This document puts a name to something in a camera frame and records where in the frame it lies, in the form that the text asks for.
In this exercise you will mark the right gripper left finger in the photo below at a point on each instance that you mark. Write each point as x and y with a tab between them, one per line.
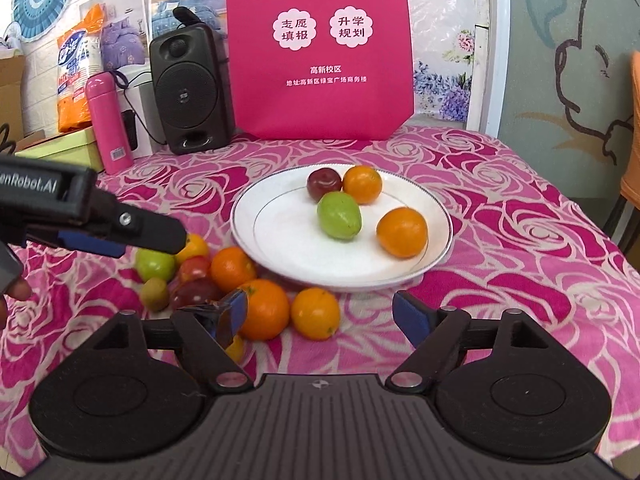
206	332

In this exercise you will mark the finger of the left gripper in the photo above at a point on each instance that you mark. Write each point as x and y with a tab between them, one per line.
77	242
133	226

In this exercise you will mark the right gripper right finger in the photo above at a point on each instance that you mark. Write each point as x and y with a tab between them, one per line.
437	337

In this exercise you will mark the green oval fruit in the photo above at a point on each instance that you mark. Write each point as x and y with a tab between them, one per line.
339	216

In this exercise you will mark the dark red plum large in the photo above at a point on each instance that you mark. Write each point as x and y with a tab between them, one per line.
323	181

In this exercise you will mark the person's left hand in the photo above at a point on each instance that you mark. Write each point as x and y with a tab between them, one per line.
20	290

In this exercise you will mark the red yellow apple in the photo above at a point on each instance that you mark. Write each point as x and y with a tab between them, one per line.
236	349

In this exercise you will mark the green apple round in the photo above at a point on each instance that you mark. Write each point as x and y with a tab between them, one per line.
151	264

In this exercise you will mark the small red apple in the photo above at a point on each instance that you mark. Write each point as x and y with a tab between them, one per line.
193	269

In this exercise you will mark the large navel orange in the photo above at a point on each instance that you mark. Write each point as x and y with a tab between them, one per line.
268	310

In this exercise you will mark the green cardboard box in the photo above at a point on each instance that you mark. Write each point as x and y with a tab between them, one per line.
77	148

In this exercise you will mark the medium orange tangerine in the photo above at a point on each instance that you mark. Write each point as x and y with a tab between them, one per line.
230	268

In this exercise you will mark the small yellow orange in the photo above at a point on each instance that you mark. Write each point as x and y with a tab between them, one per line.
195	246

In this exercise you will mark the white box behind thermos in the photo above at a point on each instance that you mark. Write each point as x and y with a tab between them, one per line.
142	123

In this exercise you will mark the pink rose tablecloth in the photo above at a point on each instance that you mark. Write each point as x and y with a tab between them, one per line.
518	243

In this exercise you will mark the orange on plate right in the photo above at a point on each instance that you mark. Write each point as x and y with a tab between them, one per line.
402	232

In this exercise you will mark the yellow orange right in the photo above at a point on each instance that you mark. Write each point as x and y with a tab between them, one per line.
315	314

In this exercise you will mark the white round plate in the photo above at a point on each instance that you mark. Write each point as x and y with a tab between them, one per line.
296	223

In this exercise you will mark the pink thermos bottle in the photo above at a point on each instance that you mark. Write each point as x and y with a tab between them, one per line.
107	124

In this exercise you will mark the brown cardboard box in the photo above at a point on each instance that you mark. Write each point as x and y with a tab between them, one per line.
13	138

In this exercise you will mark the orange snack bag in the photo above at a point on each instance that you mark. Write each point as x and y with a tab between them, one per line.
79	58

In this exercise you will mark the black speaker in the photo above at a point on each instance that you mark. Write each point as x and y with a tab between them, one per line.
190	76

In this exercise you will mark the small orange far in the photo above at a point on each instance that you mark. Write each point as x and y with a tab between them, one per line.
363	183

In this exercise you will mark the pink tote bag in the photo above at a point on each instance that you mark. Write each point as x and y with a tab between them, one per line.
320	69

